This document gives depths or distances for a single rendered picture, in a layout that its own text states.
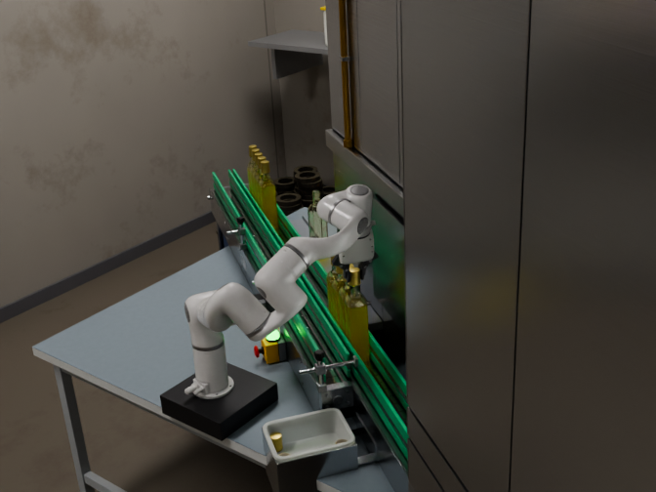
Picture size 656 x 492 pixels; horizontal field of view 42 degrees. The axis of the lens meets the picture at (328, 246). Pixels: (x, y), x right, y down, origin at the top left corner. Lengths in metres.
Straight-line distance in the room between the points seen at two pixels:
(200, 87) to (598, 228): 5.03
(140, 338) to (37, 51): 2.29
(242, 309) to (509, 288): 1.24
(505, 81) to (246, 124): 5.21
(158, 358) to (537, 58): 2.23
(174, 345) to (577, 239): 2.27
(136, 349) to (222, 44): 3.23
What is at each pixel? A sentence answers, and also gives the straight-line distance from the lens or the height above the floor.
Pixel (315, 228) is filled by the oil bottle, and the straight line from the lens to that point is 3.14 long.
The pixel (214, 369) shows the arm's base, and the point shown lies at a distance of 2.54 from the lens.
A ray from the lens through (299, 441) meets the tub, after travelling 2.44.
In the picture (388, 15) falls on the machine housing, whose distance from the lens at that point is 2.34.
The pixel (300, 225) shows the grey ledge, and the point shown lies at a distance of 3.51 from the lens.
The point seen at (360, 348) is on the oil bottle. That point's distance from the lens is 2.52.
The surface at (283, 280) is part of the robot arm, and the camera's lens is 2.12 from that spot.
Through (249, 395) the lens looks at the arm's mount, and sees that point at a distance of 2.57.
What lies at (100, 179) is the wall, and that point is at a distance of 5.29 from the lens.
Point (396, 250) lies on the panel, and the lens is 2.42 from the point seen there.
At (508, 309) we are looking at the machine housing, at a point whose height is 1.74.
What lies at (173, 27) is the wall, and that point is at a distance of 5.56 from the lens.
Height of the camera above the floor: 2.23
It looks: 24 degrees down
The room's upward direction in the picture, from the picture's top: 3 degrees counter-clockwise
